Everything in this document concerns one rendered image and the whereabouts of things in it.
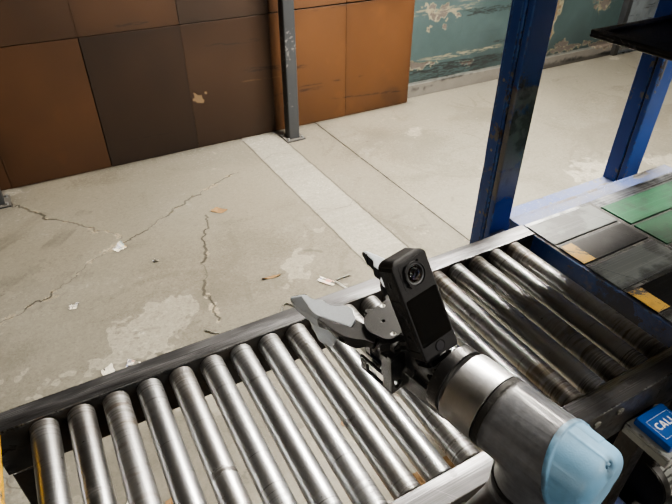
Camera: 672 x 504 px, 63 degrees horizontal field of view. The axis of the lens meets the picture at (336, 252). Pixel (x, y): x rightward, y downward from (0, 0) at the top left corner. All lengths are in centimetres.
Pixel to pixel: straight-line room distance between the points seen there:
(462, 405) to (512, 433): 5
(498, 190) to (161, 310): 156
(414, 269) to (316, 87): 364
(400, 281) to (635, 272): 108
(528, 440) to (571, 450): 3
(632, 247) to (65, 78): 304
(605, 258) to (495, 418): 109
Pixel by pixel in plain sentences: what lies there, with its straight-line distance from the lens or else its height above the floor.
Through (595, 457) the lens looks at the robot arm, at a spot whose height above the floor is 125.
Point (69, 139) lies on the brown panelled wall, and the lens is 375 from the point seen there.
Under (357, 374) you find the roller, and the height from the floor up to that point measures 79.
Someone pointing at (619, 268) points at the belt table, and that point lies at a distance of 155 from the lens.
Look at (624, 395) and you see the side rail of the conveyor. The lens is 123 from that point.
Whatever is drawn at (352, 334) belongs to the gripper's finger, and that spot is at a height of 124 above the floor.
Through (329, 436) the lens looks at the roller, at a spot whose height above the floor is 80.
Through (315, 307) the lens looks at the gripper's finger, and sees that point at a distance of 62.
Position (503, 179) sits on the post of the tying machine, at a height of 88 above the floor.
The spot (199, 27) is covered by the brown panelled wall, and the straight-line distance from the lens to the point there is 371.
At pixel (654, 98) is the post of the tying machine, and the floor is 101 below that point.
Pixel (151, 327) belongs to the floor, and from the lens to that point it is 250.
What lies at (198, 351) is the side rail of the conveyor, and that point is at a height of 80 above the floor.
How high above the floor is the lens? 165
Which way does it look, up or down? 36 degrees down
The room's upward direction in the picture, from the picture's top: straight up
